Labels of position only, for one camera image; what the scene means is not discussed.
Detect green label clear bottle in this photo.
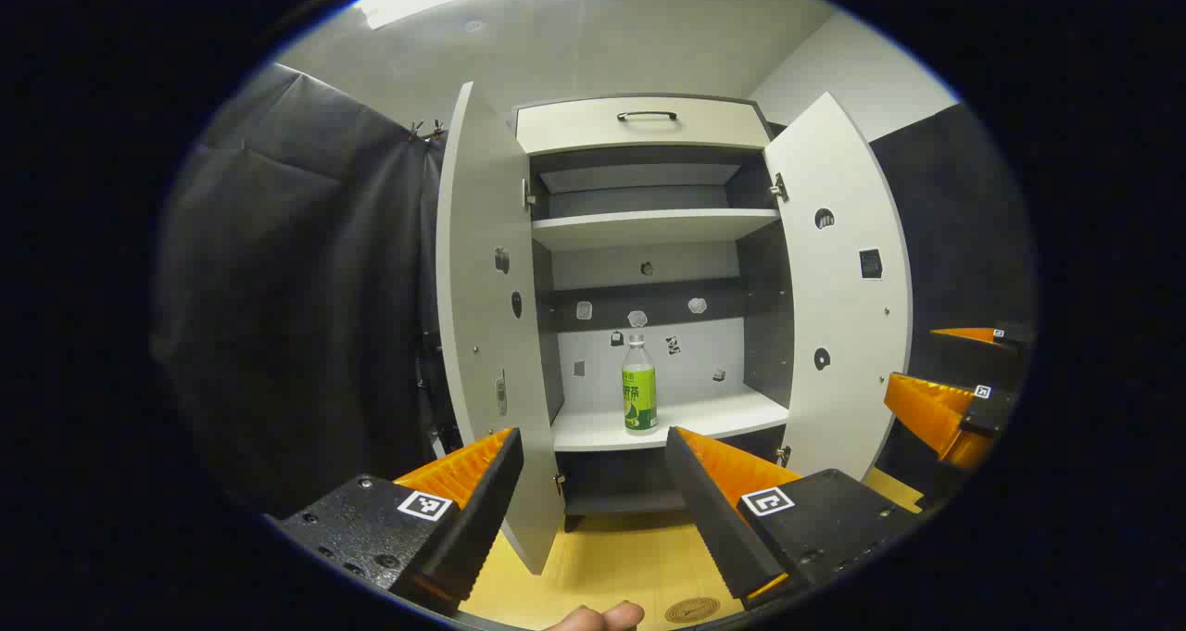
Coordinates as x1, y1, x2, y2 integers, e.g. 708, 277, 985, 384
622, 334, 659, 433

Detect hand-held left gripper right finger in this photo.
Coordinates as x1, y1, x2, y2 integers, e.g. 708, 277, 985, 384
664, 425, 918, 612

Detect white cabinet door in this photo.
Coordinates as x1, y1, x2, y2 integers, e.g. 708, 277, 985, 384
763, 92, 915, 482
435, 82, 566, 576

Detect white and grey cabinet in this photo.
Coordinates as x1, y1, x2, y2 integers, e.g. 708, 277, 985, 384
514, 94, 798, 532

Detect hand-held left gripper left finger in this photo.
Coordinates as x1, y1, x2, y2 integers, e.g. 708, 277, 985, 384
278, 427, 525, 618

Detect white cabinet drawer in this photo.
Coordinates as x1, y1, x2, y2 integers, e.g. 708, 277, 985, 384
515, 95, 772, 157

